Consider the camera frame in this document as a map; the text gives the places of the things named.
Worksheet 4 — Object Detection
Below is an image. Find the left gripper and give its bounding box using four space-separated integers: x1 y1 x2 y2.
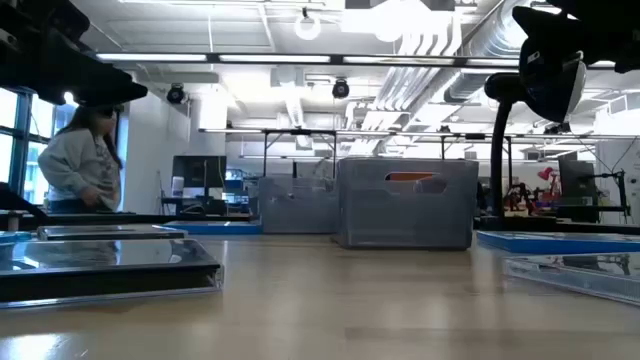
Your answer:
0 0 149 108

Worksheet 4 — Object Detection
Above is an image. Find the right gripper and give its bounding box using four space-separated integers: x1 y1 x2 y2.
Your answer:
511 0 640 74

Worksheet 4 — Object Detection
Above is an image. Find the grey translucent plastic bin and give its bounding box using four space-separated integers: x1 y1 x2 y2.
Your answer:
335 156 480 251
257 175 342 235

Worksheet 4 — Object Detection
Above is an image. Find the clear jewel case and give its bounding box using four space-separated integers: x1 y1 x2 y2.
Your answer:
503 252 640 307

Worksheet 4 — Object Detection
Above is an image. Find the person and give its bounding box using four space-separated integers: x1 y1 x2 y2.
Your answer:
37 103 124 215

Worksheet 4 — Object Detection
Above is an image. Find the large window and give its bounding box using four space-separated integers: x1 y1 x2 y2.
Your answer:
0 87 76 207

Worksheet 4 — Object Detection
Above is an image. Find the black computer monitor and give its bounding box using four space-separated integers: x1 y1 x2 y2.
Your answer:
558 157 600 225
172 154 228 201

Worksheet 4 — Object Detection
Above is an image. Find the black slanted stand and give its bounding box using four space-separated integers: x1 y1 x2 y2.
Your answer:
0 181 50 226

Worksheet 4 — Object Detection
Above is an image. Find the black desk lamp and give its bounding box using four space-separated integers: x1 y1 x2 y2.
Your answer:
483 38 589 232

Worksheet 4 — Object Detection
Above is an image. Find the long ceiling light strip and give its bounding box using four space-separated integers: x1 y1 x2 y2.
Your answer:
94 51 617 70

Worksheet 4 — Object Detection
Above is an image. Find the orange partition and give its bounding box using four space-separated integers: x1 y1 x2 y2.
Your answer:
384 172 436 182

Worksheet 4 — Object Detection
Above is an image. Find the silver ventilation duct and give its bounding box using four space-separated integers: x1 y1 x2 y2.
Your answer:
443 0 532 105

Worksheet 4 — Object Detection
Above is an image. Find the black aluminium table frame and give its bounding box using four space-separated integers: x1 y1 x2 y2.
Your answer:
0 210 640 236

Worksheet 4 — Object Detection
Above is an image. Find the black metal workstation frame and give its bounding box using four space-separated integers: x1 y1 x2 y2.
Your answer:
262 128 339 179

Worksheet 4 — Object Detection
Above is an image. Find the white ring ceiling lamp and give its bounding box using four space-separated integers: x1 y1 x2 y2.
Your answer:
293 6 323 42

